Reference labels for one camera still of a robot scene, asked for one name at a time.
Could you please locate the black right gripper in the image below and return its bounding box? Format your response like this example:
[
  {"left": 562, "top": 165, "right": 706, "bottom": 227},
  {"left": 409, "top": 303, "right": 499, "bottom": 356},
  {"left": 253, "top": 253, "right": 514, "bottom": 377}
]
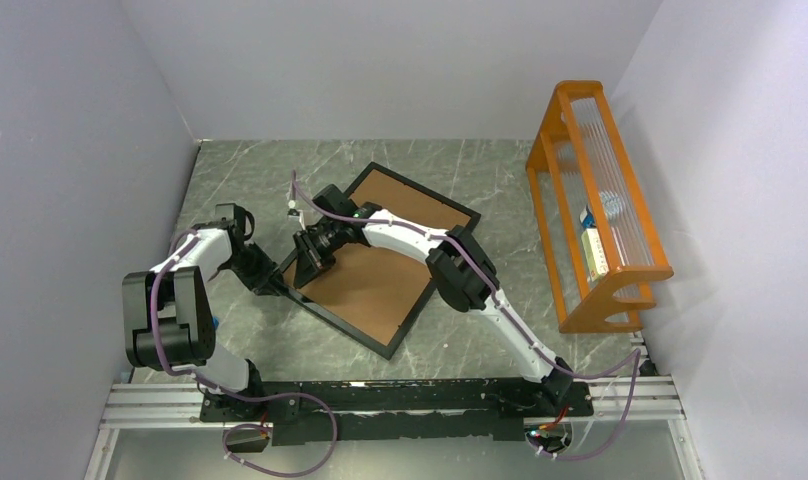
[{"left": 293, "top": 220, "right": 346, "bottom": 290}]

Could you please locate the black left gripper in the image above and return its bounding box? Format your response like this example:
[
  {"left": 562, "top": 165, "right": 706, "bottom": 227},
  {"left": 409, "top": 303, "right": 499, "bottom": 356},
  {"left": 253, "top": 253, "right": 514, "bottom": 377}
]
[{"left": 223, "top": 243, "right": 284, "bottom": 297}]

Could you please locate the black picture frame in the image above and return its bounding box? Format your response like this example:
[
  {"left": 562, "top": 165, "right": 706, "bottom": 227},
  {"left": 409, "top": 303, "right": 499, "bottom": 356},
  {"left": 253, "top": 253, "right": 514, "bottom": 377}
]
[{"left": 280, "top": 162, "right": 481, "bottom": 360}]

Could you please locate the brown backing board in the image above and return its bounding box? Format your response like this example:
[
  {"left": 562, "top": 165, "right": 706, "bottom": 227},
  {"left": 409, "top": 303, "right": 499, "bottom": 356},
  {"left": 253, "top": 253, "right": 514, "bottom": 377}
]
[{"left": 298, "top": 167, "right": 479, "bottom": 347}]

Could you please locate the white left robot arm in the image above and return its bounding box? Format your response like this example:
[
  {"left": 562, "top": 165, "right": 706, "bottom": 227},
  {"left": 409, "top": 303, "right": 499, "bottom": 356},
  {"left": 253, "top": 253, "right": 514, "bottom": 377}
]
[{"left": 122, "top": 203, "right": 286, "bottom": 420}]

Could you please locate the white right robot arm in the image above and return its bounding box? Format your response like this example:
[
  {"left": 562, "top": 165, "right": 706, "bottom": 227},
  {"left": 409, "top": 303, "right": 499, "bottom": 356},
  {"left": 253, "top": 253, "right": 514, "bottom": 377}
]
[{"left": 293, "top": 185, "right": 576, "bottom": 415}]

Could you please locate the white box in shelf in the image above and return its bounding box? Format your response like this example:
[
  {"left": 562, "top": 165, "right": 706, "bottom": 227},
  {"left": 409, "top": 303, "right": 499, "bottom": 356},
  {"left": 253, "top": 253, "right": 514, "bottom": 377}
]
[{"left": 579, "top": 207, "right": 609, "bottom": 281}]

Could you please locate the orange wooden shelf rack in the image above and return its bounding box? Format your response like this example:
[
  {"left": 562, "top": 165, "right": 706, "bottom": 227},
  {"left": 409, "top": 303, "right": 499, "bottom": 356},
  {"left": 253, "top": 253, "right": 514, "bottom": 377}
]
[{"left": 525, "top": 80, "right": 674, "bottom": 334}]

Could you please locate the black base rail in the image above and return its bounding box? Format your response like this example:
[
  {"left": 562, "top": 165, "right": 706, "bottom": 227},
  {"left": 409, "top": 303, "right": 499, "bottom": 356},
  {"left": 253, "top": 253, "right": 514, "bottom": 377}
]
[{"left": 200, "top": 377, "right": 594, "bottom": 446}]

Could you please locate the aluminium table rail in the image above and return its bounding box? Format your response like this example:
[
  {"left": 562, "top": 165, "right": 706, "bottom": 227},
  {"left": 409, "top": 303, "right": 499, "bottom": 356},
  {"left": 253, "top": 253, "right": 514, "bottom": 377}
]
[{"left": 100, "top": 372, "right": 705, "bottom": 479}]

